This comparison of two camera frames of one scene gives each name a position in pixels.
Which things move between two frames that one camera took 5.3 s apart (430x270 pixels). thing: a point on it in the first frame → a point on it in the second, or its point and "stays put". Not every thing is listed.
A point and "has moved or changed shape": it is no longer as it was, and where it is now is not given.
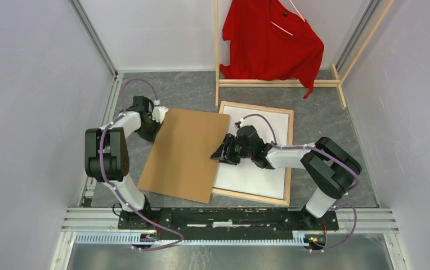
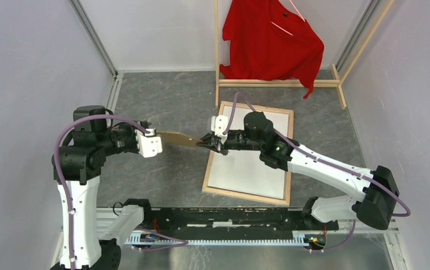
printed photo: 246,178 stays put
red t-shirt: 269,40 stays put
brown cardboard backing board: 179,162 has moved or changed shape
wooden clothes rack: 335,82 stays put
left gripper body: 149,132 → 124,138
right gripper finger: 228,151 → 211,140
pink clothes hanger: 299,13 stays put
